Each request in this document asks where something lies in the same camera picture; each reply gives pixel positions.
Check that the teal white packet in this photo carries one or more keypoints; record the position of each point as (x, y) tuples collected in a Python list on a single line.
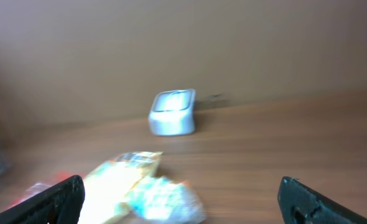
[(160, 200)]

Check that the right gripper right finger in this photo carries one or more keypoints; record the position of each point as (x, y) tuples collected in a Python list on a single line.
[(300, 204)]

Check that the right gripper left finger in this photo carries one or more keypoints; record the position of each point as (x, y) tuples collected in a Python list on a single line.
[(58, 204)]

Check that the white barcode scanner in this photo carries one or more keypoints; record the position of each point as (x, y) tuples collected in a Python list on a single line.
[(172, 113)]

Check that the yellow snack bag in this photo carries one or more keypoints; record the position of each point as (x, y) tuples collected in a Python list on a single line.
[(107, 186)]

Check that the red Hacks candy bag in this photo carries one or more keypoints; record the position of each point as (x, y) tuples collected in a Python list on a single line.
[(40, 186)]

